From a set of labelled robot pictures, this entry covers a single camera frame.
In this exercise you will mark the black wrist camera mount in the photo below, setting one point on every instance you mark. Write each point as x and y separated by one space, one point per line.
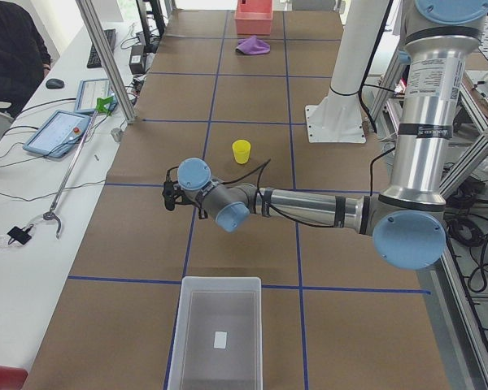
172 193

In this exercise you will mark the silver reacher grabber tool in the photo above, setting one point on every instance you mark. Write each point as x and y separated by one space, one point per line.
50 215

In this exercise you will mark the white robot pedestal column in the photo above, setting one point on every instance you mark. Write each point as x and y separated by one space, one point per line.
338 117

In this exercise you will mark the black computer mouse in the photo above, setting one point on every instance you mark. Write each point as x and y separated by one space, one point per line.
53 83

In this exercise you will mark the purple microfiber cloth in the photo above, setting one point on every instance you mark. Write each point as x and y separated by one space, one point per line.
252 46

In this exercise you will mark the far blue teach pendant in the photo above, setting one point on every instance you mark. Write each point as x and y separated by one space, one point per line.
88 93

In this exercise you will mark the aluminium frame post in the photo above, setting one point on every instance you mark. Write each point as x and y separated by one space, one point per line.
99 40

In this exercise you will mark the blue teach pendant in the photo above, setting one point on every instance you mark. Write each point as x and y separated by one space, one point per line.
58 134
88 93

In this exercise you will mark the pink plastic bin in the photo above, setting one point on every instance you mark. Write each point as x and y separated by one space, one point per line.
253 17

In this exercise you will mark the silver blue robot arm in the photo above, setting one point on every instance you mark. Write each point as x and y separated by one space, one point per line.
405 219

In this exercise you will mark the black power adapter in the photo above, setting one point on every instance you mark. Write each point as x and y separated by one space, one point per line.
137 59

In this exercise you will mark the person in black sweater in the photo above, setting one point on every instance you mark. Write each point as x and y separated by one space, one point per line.
24 59

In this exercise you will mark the white translucent plastic bin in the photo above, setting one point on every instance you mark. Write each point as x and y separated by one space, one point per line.
218 335

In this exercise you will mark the yellow plastic cup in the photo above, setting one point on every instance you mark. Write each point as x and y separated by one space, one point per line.
241 151

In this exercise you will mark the near blue teach pendant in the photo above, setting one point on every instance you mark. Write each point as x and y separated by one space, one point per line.
58 134

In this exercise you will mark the small silver cylinder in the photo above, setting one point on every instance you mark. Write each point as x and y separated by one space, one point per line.
117 134

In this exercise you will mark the small black tag device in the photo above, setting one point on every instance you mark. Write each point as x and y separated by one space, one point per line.
19 235

